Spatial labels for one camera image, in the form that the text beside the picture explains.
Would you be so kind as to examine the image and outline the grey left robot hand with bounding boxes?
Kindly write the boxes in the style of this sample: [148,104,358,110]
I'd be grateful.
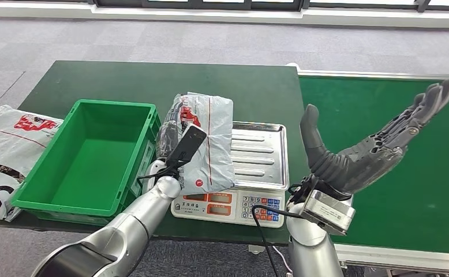
[155,121,181,159]

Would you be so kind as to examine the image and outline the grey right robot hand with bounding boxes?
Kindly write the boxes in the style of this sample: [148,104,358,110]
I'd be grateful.
[300,78,449,196]

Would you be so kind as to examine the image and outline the grey courier bag red line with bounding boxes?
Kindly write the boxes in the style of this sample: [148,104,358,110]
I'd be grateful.
[156,91,236,196]

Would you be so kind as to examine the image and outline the green plastic crate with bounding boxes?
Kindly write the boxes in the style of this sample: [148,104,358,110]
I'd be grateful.
[11,98,162,226]

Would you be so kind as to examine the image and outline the white electronic scale steel tray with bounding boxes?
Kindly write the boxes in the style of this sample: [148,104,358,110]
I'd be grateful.
[170,121,290,229]

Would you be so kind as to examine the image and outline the large white bag black letters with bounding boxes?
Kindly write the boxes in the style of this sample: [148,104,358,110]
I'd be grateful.
[0,104,65,223]

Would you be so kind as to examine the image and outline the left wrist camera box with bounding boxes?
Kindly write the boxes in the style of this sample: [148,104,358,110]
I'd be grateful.
[166,123,208,169]

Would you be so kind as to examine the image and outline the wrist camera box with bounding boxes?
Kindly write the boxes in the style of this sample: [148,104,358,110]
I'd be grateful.
[300,189,357,237]
[166,123,208,169]

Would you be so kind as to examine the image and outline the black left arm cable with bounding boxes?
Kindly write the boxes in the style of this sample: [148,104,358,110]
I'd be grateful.
[136,166,179,185]

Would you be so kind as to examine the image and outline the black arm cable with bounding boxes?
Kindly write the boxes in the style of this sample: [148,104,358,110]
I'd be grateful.
[136,166,179,185]
[251,204,305,277]

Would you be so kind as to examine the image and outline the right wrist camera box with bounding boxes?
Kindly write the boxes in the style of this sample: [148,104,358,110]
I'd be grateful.
[300,189,357,237]

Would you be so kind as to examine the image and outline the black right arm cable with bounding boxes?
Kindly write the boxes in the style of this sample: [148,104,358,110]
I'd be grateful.
[251,204,305,277]

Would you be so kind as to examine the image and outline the white power cable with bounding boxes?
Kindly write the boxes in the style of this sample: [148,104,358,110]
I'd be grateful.
[272,245,292,274]

